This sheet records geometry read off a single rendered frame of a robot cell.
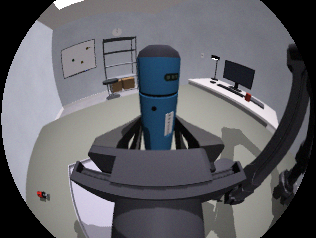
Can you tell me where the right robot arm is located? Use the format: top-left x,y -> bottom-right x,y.
212,43 -> 315,205

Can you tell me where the white shallow rectangular tray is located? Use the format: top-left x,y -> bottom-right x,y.
68,158 -> 115,238

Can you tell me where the dark blue electric nut driver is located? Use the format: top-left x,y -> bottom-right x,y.
137,45 -> 181,150

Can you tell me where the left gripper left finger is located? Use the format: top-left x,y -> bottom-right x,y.
92,115 -> 142,149

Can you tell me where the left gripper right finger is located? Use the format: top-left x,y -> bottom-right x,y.
174,115 -> 225,163

